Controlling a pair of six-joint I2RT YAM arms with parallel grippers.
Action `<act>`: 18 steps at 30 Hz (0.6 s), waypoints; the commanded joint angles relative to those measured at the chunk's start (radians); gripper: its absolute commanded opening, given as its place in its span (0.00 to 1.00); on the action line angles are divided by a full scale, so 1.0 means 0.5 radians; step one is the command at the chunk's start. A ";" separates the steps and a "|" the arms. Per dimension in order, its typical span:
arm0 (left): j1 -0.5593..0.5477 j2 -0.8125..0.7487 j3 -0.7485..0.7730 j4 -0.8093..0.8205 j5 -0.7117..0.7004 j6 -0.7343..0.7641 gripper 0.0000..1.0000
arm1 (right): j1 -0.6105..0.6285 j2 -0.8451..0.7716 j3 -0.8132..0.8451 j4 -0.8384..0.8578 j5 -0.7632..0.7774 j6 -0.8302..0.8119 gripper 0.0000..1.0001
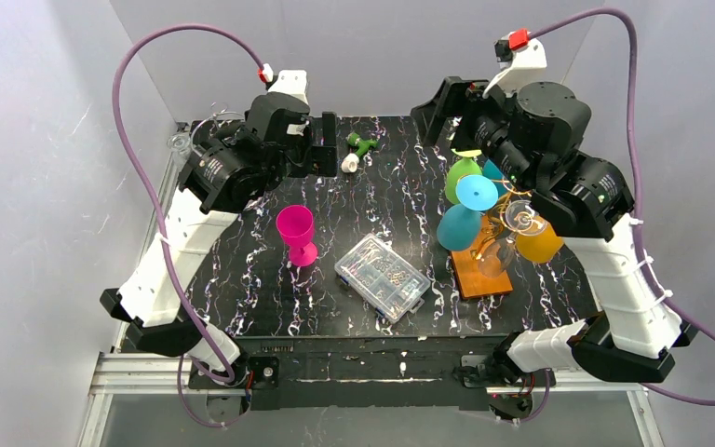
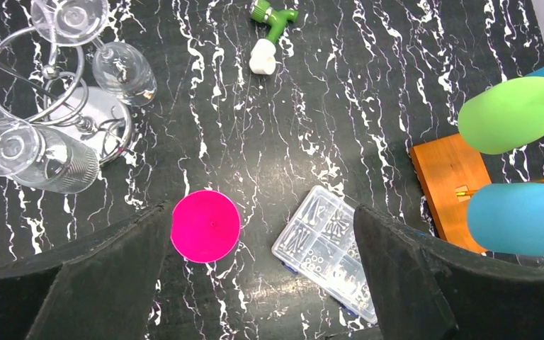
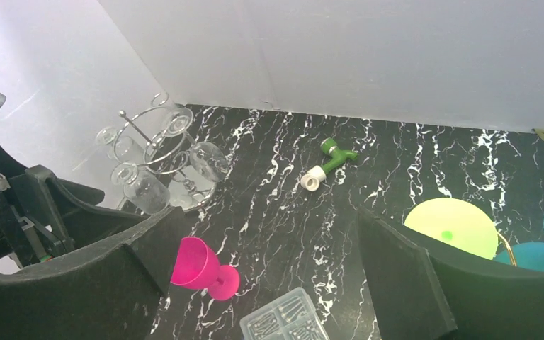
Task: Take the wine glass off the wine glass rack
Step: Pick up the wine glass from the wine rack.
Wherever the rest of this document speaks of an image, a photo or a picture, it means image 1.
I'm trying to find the green plastic wine glass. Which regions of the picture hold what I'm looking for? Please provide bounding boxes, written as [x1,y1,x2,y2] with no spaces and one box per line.
[444,149,482,205]

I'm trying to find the blue plastic wine glass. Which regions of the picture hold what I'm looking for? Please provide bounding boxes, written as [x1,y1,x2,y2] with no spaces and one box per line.
[436,174,499,252]

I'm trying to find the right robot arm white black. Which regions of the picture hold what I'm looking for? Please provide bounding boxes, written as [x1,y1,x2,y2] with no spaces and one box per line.
[411,76,696,384]

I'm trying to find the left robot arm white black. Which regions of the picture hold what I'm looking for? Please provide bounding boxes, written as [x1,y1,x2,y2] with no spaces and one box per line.
[101,93,338,384]

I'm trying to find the magenta plastic wine glass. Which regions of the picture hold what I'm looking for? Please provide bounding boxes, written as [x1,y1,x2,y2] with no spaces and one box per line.
[276,205,318,267]

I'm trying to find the teal plastic wine glass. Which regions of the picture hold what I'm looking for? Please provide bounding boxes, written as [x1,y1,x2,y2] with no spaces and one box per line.
[482,160,508,197]

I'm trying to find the clear wine glass on gold rack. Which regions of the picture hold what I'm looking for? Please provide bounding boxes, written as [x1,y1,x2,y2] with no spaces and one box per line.
[473,197,547,278]

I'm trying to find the orange plastic wine glass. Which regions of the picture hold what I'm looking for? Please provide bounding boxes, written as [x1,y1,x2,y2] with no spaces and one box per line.
[515,223,564,264]

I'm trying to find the green white toy drill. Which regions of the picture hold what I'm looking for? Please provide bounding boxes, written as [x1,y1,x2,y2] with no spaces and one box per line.
[341,132,378,173]

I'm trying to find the clear plastic screw box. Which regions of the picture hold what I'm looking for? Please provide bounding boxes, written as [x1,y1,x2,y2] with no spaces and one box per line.
[334,234,431,324]

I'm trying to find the clear glass left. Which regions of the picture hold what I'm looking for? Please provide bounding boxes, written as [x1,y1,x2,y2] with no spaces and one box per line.
[167,132,193,169]

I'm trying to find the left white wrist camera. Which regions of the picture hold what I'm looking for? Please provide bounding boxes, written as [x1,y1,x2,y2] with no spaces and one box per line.
[257,63,309,104]

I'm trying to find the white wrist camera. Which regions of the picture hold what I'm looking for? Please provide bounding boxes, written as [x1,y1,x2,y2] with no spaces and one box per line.
[482,28,547,99]
[257,63,309,104]

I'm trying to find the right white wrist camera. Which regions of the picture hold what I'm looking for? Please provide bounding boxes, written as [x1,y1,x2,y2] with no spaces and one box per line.
[482,28,547,99]

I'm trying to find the silver wire wine glass rack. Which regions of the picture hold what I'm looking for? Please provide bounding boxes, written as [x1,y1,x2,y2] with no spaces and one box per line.
[190,102,246,147]

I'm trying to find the gold wire wine glass rack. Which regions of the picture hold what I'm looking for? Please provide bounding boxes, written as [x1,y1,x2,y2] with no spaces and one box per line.
[451,180,530,300]

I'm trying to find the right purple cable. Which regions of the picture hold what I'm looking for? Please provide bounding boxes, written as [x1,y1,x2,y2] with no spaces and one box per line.
[529,7,715,409]

